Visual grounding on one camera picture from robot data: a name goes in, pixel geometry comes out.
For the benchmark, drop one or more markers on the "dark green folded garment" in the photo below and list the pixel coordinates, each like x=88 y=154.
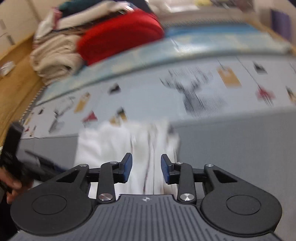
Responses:
x=94 y=8

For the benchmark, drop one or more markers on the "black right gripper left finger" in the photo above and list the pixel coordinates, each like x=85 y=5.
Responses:
x=66 y=201

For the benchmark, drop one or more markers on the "light blue patterned quilt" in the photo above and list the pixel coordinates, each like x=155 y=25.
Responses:
x=181 y=43

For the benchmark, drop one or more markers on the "red folded garment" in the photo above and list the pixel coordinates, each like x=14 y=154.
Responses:
x=119 y=34

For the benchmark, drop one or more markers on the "left hand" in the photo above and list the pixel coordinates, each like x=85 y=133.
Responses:
x=16 y=186

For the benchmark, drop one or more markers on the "grey patterned bed sheet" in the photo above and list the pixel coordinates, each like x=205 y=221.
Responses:
x=234 y=112

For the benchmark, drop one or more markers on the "purple box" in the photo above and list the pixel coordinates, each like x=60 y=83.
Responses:
x=281 y=24

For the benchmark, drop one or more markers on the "beige folded blanket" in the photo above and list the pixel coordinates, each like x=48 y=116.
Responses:
x=57 y=58

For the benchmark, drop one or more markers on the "white t-shirt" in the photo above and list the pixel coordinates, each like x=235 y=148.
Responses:
x=129 y=157

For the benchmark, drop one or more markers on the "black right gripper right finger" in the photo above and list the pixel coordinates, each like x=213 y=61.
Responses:
x=225 y=201

